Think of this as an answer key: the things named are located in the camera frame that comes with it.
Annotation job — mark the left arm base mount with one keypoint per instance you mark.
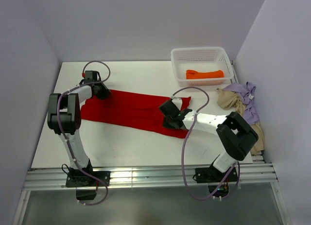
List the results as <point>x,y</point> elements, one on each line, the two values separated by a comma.
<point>87,187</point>

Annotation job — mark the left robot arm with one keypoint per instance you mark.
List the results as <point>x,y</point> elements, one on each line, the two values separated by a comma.
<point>64,118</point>

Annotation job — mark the purple t-shirt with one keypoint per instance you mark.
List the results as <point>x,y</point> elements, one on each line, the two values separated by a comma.
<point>247,95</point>

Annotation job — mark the red t-shirt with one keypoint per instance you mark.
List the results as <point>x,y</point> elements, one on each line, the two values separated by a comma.
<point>140,111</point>

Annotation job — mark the rolled orange t-shirt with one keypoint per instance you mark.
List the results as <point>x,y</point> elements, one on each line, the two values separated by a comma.
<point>192,74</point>

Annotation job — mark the aluminium rail frame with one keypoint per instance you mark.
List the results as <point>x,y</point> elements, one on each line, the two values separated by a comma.
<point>149,177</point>

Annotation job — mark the beige t-shirt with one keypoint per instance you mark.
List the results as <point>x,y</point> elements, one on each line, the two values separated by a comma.
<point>231,100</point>

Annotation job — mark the white plastic basket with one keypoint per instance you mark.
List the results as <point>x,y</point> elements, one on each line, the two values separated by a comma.
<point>202,60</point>

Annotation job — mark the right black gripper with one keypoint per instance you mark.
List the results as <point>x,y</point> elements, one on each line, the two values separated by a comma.
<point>166,125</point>

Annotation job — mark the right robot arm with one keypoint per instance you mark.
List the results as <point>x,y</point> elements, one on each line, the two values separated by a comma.
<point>235,134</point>

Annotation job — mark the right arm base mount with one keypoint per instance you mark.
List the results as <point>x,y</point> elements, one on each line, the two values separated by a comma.
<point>227,182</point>

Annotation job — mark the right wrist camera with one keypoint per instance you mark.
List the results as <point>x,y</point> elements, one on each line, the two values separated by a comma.
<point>178,102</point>

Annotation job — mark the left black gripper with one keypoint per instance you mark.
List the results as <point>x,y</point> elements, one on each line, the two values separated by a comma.
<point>106,92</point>

